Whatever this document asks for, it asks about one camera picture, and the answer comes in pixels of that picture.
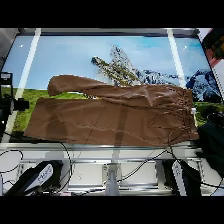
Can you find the brown trousers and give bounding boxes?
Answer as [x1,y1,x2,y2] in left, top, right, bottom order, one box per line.
[23,74,200,148]

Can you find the black cable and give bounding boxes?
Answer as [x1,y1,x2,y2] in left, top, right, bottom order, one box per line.
[1,130,74,193]
[166,131,224,190]
[0,149,25,175]
[116,149,171,184]

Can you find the black garment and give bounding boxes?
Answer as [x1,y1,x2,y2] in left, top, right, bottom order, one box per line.
[196,120,224,178]

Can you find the silver frame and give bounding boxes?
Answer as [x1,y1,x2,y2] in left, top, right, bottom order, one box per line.
[0,141,224,197]

